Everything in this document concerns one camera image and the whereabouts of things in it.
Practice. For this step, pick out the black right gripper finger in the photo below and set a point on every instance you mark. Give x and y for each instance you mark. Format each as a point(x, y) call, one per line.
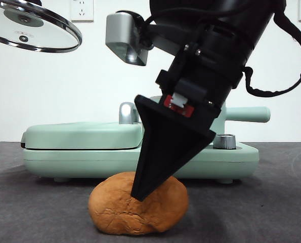
point(163, 152)

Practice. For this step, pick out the brown potato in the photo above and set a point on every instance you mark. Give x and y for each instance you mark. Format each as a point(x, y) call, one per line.
point(120, 215)

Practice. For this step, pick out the glass lid with green knob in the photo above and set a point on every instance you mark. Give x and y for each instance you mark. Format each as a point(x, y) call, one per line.
point(23, 38)

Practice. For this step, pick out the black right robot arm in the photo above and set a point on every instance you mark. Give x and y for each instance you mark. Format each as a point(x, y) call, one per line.
point(216, 12)

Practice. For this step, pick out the silver control knob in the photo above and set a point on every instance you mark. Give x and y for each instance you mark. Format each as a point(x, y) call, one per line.
point(224, 141)

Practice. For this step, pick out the green hinged griddle cover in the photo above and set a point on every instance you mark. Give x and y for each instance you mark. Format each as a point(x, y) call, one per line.
point(82, 135)

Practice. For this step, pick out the green breakfast machine base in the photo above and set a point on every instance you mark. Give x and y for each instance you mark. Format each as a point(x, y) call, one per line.
point(77, 162)

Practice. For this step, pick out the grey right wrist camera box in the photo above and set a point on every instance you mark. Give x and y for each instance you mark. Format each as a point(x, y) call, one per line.
point(120, 33)

